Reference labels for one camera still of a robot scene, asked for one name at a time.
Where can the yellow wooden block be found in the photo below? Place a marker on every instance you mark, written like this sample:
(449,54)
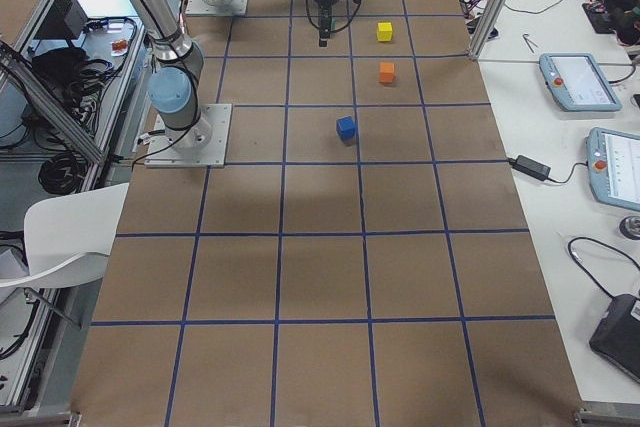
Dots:
(384,32)

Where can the orange wooden block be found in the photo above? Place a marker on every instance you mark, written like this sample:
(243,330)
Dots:
(386,73)

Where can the blue wooden block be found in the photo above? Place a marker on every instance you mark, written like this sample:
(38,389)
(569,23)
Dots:
(346,128)

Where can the black power adapter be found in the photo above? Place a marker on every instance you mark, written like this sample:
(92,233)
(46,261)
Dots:
(530,167)

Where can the upper teach pendant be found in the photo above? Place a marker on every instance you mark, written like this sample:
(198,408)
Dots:
(577,84)

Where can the teach pendant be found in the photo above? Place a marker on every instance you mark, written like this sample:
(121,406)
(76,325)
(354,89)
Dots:
(577,84)
(613,167)

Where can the lower teach pendant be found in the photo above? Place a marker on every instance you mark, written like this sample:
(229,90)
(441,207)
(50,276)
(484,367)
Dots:
(613,167)

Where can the white chair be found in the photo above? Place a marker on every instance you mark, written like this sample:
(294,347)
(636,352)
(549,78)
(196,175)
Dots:
(68,239)

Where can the black laptop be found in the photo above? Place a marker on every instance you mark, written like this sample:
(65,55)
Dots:
(616,338)

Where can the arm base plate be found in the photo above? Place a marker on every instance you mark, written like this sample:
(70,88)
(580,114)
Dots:
(216,8)
(205,144)

